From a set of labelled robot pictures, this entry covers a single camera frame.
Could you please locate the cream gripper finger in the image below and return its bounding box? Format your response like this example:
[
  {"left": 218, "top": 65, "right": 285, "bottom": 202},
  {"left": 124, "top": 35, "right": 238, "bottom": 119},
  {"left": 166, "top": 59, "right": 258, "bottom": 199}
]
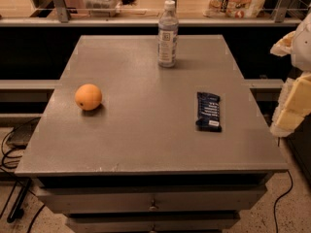
[
  {"left": 270, "top": 31, "right": 294, "bottom": 56},
  {"left": 270, "top": 74, "right": 311, "bottom": 137}
]

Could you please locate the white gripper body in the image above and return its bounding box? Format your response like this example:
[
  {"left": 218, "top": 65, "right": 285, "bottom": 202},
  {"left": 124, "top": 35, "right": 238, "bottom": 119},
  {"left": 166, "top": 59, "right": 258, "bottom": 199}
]
[{"left": 291, "top": 14, "right": 311, "bottom": 72}]

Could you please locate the clear plastic water bottle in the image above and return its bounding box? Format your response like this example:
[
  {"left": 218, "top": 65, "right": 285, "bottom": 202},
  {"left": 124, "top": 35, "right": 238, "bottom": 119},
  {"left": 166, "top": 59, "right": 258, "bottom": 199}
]
[{"left": 158, "top": 0, "right": 179, "bottom": 68}]

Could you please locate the colourful snack bag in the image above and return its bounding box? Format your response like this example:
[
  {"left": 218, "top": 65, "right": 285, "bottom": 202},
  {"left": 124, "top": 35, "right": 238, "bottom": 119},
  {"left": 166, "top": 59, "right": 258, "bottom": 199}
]
[{"left": 203, "top": 0, "right": 265, "bottom": 18}]

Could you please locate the dark blue snack bar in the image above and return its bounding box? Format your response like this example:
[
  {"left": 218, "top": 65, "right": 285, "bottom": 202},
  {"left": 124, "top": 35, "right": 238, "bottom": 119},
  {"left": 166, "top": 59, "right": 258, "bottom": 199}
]
[{"left": 195, "top": 92, "right": 222, "bottom": 132}]

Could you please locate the grey drawer cabinet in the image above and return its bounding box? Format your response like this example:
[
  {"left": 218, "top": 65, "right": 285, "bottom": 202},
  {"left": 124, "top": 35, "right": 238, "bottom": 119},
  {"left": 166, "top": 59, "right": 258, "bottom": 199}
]
[{"left": 17, "top": 35, "right": 288, "bottom": 233}]

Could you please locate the clear plastic container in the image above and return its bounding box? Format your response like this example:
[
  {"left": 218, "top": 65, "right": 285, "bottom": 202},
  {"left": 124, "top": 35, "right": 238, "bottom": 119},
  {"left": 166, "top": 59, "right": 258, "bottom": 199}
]
[{"left": 83, "top": 0, "right": 120, "bottom": 17}]

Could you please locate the orange fruit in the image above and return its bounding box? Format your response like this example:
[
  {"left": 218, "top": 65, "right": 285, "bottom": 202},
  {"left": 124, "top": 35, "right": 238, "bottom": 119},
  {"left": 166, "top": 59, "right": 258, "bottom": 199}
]
[{"left": 75, "top": 83, "right": 102, "bottom": 111}]

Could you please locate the grey power adapter box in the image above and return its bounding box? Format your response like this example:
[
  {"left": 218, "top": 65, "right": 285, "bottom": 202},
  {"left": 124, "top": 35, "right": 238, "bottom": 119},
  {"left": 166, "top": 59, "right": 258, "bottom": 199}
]
[{"left": 6, "top": 124, "right": 34, "bottom": 148}]

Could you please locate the black floor cable right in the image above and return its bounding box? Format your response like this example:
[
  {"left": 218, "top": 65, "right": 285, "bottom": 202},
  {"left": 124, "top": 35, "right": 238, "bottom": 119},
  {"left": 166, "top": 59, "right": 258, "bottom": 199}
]
[{"left": 273, "top": 170, "right": 294, "bottom": 233}]

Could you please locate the grey metal shelf rail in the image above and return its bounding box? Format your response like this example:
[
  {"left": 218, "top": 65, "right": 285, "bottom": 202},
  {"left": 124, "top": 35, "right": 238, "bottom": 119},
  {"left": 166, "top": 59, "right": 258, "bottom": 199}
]
[{"left": 0, "top": 17, "right": 300, "bottom": 27}]

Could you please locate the black floor cables left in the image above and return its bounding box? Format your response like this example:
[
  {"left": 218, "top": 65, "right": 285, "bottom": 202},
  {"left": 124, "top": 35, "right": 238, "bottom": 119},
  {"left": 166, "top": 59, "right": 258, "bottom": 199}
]
[{"left": 0, "top": 116, "right": 47, "bottom": 233}]

